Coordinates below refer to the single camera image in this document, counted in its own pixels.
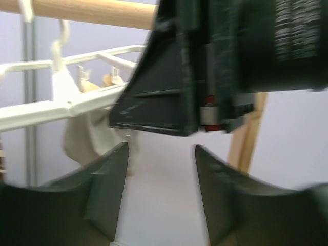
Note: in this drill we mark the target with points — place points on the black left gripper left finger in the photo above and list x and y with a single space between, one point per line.
81 208

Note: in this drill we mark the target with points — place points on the white clip hanger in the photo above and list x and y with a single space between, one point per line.
67 101

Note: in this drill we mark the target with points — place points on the wooden hanging rod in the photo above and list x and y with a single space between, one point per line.
114 13

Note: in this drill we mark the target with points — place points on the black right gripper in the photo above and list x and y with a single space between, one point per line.
160 96

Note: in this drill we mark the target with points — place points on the brown striped sock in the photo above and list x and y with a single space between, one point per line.
2 162

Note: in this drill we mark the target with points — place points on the cream grey sock hanging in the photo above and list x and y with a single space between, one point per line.
88 137

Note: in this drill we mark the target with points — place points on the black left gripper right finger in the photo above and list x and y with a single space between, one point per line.
240 210

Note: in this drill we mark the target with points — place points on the wooden rack frame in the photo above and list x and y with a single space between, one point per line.
244 138

